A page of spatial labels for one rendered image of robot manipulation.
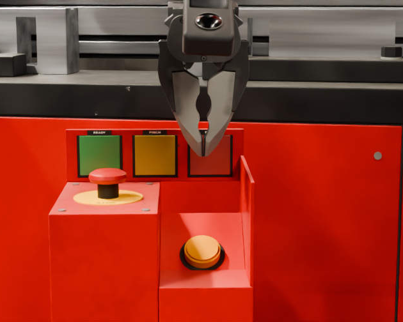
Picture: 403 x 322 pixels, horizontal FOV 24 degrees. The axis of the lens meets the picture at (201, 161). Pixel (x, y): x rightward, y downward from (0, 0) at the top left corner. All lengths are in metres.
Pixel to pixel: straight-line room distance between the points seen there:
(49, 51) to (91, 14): 0.27
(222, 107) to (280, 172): 0.28
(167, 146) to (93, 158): 0.08
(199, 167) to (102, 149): 0.11
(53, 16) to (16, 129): 0.19
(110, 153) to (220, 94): 0.18
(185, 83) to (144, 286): 0.20
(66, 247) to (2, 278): 0.41
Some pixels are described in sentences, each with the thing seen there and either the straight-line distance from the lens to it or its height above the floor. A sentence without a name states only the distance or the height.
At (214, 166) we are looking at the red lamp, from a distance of 1.05.
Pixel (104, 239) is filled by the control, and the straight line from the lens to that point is 0.91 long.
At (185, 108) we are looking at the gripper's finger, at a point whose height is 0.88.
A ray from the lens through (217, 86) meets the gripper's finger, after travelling 0.92.
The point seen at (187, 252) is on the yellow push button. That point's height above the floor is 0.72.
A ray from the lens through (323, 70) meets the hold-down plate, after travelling 1.24.
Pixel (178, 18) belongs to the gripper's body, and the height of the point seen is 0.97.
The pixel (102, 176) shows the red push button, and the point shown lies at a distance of 0.95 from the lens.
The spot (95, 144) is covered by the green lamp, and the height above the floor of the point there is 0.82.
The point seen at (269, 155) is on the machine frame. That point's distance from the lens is 1.19.
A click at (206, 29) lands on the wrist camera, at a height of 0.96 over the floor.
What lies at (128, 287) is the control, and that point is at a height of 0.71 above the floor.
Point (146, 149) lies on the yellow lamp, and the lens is 1.05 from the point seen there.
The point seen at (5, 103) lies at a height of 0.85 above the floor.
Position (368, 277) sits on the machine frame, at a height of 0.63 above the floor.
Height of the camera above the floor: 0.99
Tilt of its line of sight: 10 degrees down
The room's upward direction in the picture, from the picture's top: straight up
